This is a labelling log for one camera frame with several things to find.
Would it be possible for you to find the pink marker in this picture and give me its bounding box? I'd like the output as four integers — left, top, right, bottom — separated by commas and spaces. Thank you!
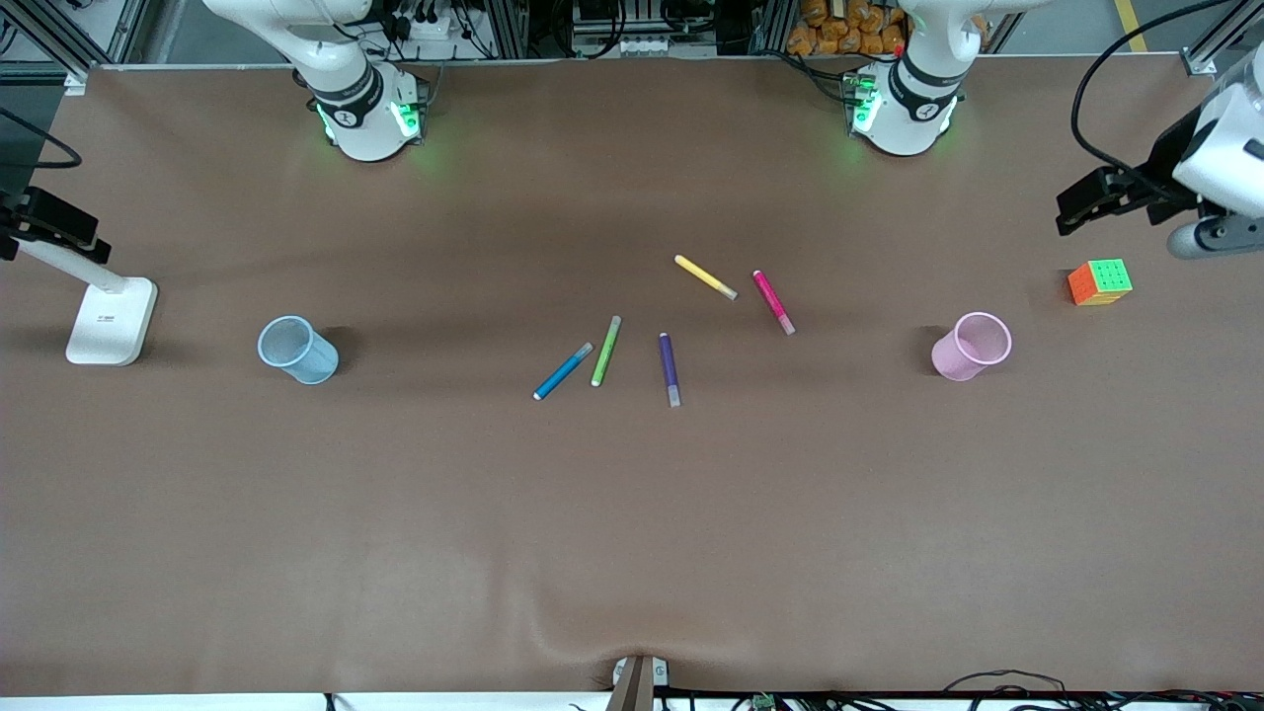
752, 270, 796, 336

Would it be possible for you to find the yellow marker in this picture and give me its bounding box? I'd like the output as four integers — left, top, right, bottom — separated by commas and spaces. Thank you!
674, 255, 739, 301

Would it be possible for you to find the blue marker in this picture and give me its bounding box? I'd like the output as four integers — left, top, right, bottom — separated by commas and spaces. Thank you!
533, 342, 594, 401

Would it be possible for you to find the white lamp stand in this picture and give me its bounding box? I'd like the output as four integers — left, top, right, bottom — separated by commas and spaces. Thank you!
12, 237, 159, 366

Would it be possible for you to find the colourful puzzle cube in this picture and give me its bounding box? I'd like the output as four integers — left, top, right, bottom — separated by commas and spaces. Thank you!
1067, 259, 1134, 307

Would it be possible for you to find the pink plastic cup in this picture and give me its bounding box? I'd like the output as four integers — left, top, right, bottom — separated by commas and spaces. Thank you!
931, 312, 1013, 382

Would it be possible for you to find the blue plastic cup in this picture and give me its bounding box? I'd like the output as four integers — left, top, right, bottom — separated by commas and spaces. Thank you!
258, 316, 340, 385

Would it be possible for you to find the bag of orange items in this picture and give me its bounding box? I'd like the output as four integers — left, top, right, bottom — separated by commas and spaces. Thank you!
787, 0, 909, 57

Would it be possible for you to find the white power strip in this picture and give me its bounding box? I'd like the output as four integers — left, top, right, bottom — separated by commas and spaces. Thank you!
380, 12, 465, 45

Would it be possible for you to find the green marker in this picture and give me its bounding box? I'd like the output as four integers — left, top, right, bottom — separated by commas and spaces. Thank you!
591, 316, 623, 387

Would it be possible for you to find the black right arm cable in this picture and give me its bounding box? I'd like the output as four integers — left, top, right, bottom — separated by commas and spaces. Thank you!
0, 104, 82, 169

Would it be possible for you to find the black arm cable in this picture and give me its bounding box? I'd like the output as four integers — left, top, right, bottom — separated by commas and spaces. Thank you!
0, 104, 82, 169
1071, 0, 1235, 191

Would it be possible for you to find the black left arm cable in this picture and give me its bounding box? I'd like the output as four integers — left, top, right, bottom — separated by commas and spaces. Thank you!
1071, 0, 1235, 191

